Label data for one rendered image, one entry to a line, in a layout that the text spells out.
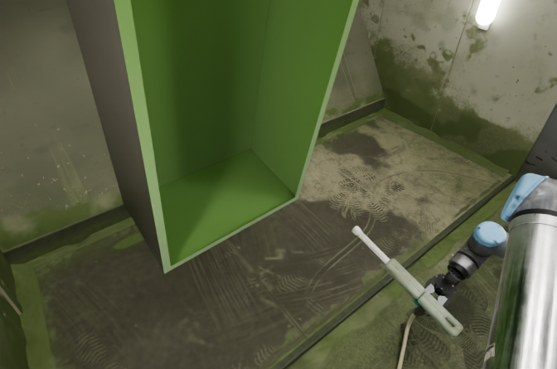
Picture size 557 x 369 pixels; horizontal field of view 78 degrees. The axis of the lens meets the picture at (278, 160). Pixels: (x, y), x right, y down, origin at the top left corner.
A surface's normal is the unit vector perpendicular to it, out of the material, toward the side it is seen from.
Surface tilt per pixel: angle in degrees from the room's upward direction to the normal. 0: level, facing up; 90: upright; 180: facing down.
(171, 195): 11
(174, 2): 102
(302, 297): 0
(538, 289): 20
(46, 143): 57
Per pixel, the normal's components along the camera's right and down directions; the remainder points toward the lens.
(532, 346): -0.32, -0.73
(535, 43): -0.79, 0.35
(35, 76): 0.51, -0.04
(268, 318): 0.02, -0.80
